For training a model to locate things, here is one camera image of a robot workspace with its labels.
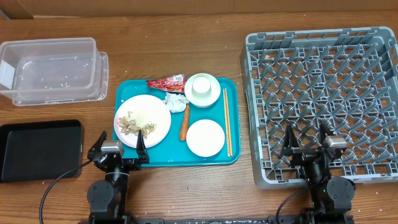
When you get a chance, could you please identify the grey dishwasher rack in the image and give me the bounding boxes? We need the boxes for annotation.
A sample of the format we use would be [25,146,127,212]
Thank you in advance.
[240,27,397,189]

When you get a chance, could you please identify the left wooden chopstick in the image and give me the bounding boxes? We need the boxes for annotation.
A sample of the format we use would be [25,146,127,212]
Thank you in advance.
[223,88,231,157]

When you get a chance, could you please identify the right wooden chopstick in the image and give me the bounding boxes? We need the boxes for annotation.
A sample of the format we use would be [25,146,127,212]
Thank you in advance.
[227,94,233,157]

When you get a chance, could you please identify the white tissue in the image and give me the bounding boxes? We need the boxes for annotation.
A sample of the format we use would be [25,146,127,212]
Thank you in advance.
[164,93,189,113]

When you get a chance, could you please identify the clear plastic bin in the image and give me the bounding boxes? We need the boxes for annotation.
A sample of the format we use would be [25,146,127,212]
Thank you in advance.
[1,37,109,106]

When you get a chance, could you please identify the white cup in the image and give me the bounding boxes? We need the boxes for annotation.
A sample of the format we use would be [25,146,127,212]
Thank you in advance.
[192,77,211,96]

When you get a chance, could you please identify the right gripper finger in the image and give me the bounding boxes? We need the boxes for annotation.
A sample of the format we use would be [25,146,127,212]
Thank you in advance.
[281,124,299,154]
[319,123,333,146]

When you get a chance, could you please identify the wooden chopstick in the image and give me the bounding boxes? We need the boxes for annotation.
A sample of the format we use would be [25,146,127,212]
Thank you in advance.
[227,94,233,157]
[223,88,231,157]

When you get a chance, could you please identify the large white plate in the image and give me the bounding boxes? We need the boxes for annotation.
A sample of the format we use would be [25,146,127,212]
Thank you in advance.
[114,95,171,148]

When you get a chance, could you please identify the small white plate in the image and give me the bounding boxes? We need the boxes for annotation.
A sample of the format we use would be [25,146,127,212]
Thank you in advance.
[186,119,225,157]

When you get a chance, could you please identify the orange carrot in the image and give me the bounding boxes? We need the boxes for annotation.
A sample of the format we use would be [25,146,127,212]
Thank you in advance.
[179,103,190,141]

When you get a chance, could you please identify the red snack wrapper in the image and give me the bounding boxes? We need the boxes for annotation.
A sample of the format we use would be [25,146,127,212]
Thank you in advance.
[146,74,187,93]

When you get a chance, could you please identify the black waste tray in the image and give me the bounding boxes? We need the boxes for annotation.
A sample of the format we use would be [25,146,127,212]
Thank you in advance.
[1,119,84,182]

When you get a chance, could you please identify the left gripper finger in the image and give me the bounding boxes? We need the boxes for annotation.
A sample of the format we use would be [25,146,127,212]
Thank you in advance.
[89,131,107,152]
[136,129,149,159]

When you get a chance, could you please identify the white bowl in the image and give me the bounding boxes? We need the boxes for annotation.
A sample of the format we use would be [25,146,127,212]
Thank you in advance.
[184,73,221,108]

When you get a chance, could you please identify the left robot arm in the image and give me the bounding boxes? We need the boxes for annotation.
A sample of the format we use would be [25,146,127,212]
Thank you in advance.
[87,130,149,224]

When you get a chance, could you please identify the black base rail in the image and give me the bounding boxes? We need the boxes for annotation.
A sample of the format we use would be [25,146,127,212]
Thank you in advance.
[78,215,354,224]

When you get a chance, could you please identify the rice and peanut scraps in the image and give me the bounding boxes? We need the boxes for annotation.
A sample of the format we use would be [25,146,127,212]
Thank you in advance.
[117,111,157,139]

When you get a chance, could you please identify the teal serving tray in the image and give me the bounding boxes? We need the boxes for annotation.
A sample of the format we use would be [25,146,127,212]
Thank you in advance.
[115,78,241,167]

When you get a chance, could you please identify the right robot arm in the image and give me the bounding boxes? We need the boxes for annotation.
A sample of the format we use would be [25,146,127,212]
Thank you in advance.
[275,123,356,224]

